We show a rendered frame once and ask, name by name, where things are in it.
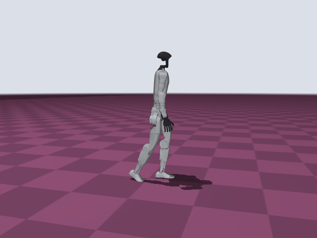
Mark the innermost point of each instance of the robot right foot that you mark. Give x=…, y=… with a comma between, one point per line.
x=136, y=177

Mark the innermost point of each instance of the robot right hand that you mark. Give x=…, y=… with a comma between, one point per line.
x=167, y=123

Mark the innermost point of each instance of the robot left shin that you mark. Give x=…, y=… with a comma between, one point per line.
x=163, y=156

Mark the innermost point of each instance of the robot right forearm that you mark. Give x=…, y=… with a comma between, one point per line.
x=161, y=101

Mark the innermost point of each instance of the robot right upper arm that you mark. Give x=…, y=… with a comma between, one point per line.
x=162, y=80

